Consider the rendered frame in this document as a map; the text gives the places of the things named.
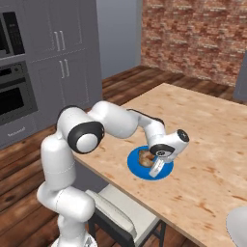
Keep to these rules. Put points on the grey tall cupboard run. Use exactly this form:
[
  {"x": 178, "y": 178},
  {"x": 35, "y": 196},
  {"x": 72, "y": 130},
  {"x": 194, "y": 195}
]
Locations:
[{"x": 77, "y": 38}]

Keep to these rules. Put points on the grey cabinet side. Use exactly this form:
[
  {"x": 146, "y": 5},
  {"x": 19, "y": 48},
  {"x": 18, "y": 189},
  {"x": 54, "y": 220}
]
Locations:
[{"x": 241, "y": 80}]

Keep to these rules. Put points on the white cushioned black-framed chair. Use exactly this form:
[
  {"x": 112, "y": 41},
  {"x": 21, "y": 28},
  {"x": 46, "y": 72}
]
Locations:
[{"x": 128, "y": 209}]

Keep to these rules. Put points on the steel built-in oven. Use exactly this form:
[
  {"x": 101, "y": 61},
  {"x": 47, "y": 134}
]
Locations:
[{"x": 14, "y": 96}]

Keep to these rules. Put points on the black built-in microwave oven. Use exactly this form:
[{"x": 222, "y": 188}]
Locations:
[{"x": 9, "y": 32}]

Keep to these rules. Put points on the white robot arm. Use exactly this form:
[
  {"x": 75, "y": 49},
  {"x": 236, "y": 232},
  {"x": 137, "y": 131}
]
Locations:
[{"x": 58, "y": 160}]

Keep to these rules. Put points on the blue round plate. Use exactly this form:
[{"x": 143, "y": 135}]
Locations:
[{"x": 135, "y": 165}]

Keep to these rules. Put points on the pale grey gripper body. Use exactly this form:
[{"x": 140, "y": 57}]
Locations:
[{"x": 157, "y": 168}]

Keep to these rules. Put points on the brown chicken drumstick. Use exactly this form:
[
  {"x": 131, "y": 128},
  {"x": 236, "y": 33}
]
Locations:
[{"x": 144, "y": 158}]

